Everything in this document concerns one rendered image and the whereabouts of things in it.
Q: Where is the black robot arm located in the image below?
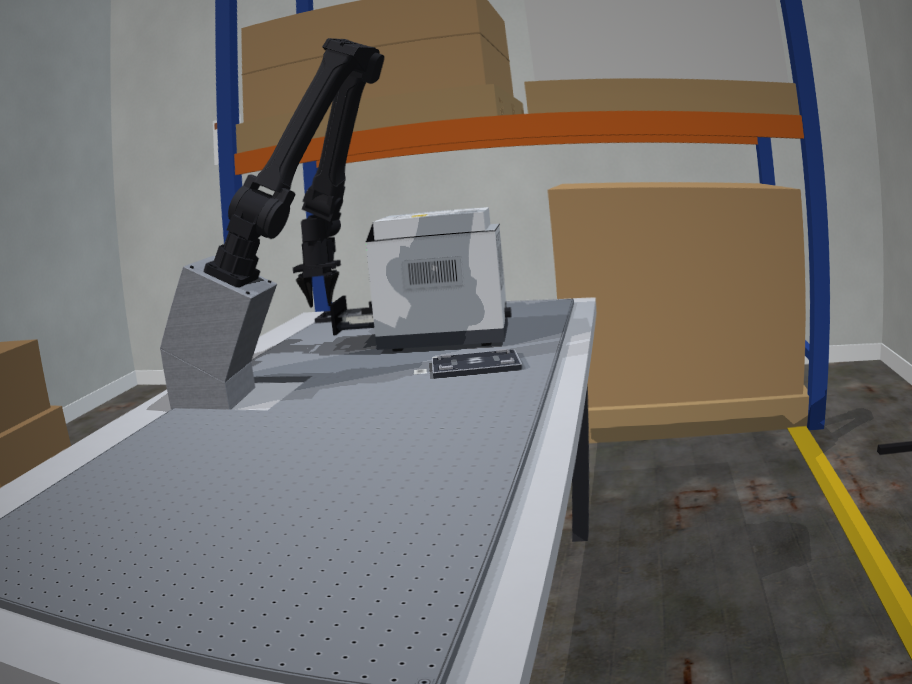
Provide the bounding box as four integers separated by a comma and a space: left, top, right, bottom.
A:
203, 38, 384, 288

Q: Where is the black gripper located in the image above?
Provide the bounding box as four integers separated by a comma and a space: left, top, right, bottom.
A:
293, 238, 341, 308

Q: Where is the grey heat sealer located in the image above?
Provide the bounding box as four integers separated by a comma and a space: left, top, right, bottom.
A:
315, 207, 512, 352

